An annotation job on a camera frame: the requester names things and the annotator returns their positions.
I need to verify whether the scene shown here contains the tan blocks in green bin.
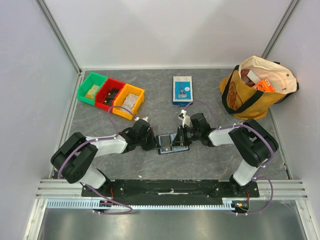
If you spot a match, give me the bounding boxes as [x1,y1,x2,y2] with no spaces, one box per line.
[85,84,100,100]

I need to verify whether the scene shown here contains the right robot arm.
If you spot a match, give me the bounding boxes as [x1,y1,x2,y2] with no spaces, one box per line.
[170,110,279,197]

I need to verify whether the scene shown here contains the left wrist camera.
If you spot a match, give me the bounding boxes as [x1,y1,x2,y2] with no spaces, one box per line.
[134,116,151,124]

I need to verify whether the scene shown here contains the black card holder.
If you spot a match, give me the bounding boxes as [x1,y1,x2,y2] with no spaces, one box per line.
[156,133,190,155]

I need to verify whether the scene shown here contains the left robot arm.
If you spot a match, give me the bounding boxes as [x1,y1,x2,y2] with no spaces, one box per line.
[50,118,160,197]

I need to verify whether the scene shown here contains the blue white box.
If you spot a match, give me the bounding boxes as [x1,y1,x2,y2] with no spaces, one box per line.
[172,76,194,107]

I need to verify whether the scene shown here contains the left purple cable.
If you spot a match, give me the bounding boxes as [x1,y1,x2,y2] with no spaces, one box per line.
[57,105,141,216]

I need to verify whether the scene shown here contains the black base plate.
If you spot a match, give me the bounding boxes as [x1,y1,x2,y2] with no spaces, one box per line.
[81,178,261,207]

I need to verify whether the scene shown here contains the yellow plastic bin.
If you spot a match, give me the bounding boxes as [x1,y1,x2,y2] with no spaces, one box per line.
[111,83,145,121]

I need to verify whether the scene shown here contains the black VIP card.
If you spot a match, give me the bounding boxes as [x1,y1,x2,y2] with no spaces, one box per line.
[159,135,171,152]

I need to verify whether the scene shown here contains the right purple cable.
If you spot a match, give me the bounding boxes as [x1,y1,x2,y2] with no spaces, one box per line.
[182,100,276,217]

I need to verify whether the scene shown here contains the black parts in red bin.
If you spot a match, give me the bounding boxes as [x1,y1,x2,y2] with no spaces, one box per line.
[103,88,119,107]

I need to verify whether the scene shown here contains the green plastic bin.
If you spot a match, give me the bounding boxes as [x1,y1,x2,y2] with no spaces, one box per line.
[77,72,108,106]

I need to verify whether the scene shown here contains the plastic bags in yellow bin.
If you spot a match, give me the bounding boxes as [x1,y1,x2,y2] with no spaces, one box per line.
[122,93,139,112]

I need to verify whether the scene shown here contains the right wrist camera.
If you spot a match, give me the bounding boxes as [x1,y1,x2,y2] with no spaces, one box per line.
[178,109,191,128]

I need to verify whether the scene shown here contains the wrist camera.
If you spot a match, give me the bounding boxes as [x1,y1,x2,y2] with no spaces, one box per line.
[134,116,151,124]
[178,109,191,128]

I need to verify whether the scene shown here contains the red plastic bin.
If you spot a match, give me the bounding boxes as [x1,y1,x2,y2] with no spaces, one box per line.
[94,77,125,111]

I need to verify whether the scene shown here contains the yellow canvas tote bag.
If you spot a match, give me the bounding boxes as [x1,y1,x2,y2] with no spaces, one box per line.
[219,55,299,120]

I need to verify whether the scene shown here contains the purple cable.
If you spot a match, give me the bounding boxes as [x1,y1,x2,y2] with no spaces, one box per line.
[57,105,141,216]
[182,100,276,217]

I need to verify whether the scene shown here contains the orange box in bag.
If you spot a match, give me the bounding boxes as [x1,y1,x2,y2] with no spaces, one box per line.
[253,78,276,93]

